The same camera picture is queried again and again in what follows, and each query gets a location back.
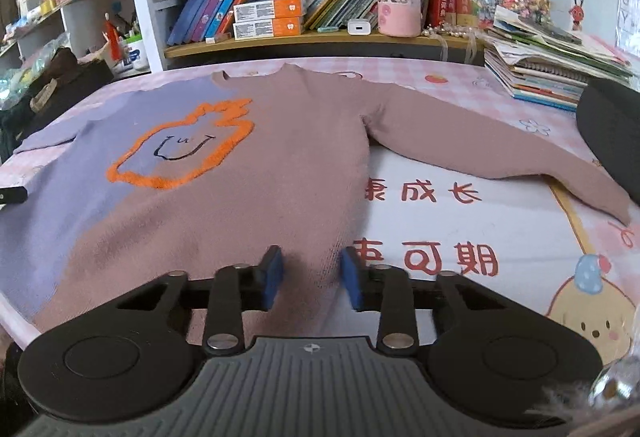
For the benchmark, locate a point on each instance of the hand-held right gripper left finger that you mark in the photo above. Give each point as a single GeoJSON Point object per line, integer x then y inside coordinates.
{"type": "Point", "coordinates": [272, 278]}

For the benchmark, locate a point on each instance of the black bag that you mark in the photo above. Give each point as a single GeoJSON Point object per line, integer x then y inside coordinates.
{"type": "Point", "coordinates": [55, 82]}

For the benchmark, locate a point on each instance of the white charger plug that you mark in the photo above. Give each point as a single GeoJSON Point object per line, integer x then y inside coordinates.
{"type": "Point", "coordinates": [359, 26]}

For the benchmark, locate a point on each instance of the cartoon wall sticker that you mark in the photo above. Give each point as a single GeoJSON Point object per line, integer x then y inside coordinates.
{"type": "Point", "coordinates": [579, 12]}

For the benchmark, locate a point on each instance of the orange and white box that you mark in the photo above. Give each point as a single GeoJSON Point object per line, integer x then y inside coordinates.
{"type": "Point", "coordinates": [270, 9]}
{"type": "Point", "coordinates": [267, 28]}

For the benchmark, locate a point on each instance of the grey fluffy trim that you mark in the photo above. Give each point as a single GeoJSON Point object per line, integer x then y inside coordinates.
{"type": "Point", "coordinates": [567, 399]}

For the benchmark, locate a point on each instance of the white pen cup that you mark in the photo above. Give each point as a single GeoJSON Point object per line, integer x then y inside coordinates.
{"type": "Point", "coordinates": [136, 56]}

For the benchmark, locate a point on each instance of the stack of notebooks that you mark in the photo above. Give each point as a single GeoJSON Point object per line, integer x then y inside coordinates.
{"type": "Point", "coordinates": [545, 62]}

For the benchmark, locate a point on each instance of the black chair back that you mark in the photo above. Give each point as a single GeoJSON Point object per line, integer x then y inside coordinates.
{"type": "Point", "coordinates": [610, 132]}

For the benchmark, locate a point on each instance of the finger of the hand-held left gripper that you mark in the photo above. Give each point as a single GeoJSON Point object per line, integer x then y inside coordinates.
{"type": "Point", "coordinates": [12, 195]}

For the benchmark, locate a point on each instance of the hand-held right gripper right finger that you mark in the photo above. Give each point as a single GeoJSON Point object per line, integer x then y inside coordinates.
{"type": "Point", "coordinates": [352, 279]}

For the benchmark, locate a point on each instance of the pink printed desk mat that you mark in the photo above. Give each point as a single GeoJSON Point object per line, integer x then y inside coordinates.
{"type": "Point", "coordinates": [450, 227]}

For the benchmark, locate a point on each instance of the pink and purple sweater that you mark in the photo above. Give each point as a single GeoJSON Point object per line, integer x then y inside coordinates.
{"type": "Point", "coordinates": [290, 157]}

